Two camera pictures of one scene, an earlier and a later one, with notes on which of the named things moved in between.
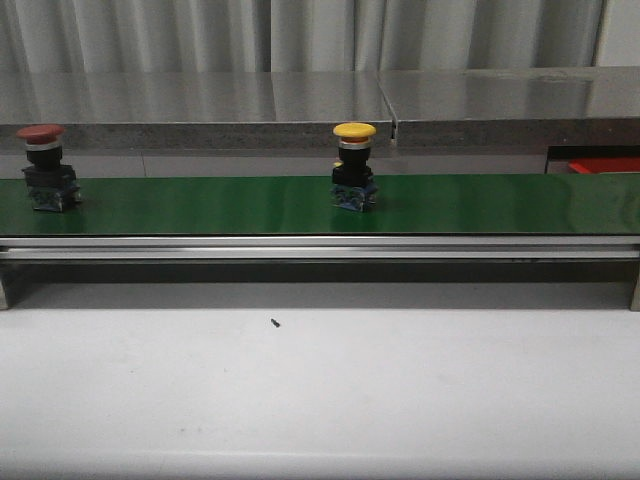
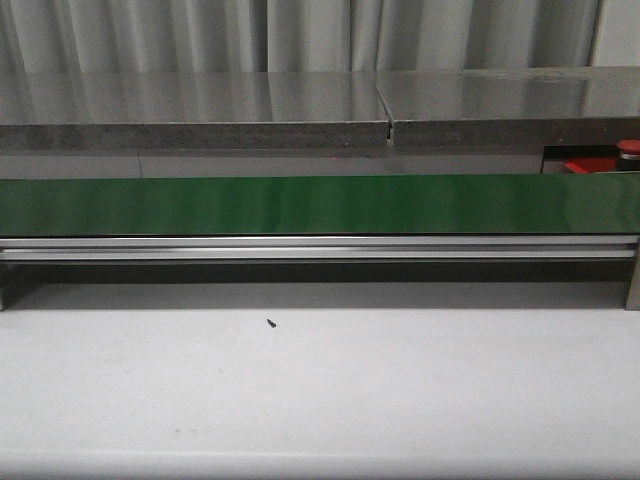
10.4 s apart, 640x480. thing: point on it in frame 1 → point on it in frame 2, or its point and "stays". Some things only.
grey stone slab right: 569,107 stays
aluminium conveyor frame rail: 309,248 stays
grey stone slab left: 195,110 stays
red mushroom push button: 52,186 → 629,148
